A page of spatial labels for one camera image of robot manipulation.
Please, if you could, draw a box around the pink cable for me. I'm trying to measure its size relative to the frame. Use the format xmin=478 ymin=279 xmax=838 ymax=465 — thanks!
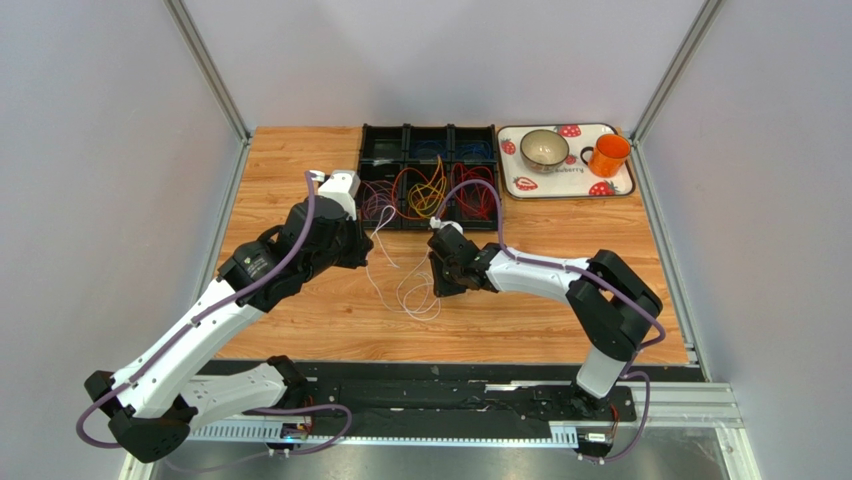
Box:
xmin=359 ymin=179 xmax=397 ymax=224

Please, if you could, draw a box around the yellow cable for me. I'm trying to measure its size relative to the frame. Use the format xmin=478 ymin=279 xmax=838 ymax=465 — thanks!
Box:
xmin=405 ymin=154 xmax=447 ymax=221

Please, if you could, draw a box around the orange cable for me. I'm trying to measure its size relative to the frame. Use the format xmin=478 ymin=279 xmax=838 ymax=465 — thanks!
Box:
xmin=388 ymin=165 xmax=449 ymax=222

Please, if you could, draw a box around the blue cable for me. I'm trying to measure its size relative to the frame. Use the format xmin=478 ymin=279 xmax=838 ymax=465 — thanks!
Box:
xmin=407 ymin=136 xmax=454 ymax=161

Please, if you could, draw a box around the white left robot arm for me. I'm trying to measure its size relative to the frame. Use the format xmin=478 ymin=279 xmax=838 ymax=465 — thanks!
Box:
xmin=76 ymin=193 xmax=373 ymax=463

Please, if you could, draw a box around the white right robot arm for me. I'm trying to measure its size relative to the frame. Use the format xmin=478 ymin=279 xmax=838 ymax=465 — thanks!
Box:
xmin=427 ymin=226 xmax=665 ymax=400

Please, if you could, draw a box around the black compartment organizer tray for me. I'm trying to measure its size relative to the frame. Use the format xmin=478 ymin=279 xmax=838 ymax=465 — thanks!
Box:
xmin=356 ymin=124 xmax=499 ymax=231

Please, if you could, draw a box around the beige ceramic bowl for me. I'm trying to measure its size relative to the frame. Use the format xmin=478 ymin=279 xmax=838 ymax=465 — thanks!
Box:
xmin=520 ymin=129 xmax=570 ymax=174

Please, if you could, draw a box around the strawberry print serving tray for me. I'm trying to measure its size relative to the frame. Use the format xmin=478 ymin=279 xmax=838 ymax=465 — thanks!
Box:
xmin=497 ymin=123 xmax=636 ymax=200

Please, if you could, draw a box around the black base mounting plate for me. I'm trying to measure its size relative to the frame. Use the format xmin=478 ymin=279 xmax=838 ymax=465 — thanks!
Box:
xmin=199 ymin=359 xmax=707 ymax=441

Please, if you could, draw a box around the orange mug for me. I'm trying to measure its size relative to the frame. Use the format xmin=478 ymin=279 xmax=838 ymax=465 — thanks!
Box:
xmin=580 ymin=134 xmax=631 ymax=178

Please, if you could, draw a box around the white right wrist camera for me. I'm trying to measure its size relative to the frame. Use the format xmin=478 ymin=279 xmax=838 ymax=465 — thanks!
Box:
xmin=429 ymin=217 xmax=464 ymax=234

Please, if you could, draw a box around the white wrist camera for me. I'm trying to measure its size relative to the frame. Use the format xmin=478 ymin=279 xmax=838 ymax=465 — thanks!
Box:
xmin=429 ymin=217 xmax=464 ymax=234
xmin=310 ymin=170 xmax=361 ymax=220

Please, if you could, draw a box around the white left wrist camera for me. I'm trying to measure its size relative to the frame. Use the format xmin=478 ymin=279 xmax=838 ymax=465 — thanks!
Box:
xmin=310 ymin=170 xmax=361 ymax=220

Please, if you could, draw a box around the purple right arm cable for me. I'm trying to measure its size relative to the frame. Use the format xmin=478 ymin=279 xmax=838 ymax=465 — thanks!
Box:
xmin=435 ymin=178 xmax=667 ymax=465

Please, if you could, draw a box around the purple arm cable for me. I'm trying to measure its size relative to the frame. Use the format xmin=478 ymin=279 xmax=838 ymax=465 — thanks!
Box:
xmin=435 ymin=178 xmax=667 ymax=465
xmin=75 ymin=171 xmax=354 ymax=475

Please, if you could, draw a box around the aluminium corner frame post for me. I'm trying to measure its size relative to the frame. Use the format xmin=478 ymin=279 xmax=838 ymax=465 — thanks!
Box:
xmin=164 ymin=0 xmax=252 ymax=145

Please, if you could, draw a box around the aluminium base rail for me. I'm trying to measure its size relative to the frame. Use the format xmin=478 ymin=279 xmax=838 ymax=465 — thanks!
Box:
xmin=188 ymin=380 xmax=742 ymax=448

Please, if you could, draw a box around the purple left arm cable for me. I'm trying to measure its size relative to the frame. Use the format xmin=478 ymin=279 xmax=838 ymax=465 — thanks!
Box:
xmin=75 ymin=171 xmax=354 ymax=475

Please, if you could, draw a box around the right aluminium corner post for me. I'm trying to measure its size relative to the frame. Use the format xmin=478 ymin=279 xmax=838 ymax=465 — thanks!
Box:
xmin=630 ymin=0 xmax=726 ymax=144

